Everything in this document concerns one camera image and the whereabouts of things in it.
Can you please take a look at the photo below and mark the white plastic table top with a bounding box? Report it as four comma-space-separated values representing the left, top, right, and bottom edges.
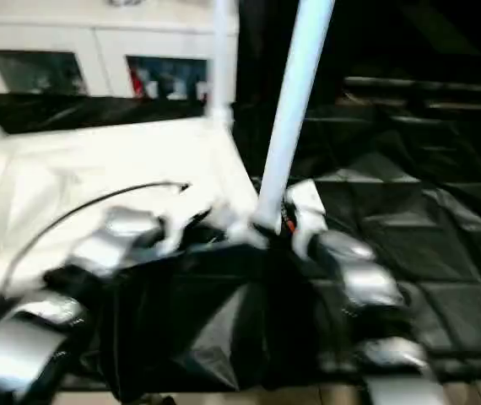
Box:
0, 116, 268, 311

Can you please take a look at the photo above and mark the black table mat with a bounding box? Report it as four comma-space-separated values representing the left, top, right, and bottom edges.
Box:
0, 84, 481, 397

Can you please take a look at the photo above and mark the long black bar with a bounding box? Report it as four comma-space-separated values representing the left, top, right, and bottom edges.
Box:
342, 75, 481, 95

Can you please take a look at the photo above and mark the white glass-door cabinet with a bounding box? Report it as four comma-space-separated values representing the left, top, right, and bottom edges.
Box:
0, 0, 241, 102

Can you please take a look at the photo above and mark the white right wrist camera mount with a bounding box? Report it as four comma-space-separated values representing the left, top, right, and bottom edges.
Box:
281, 178, 329, 260

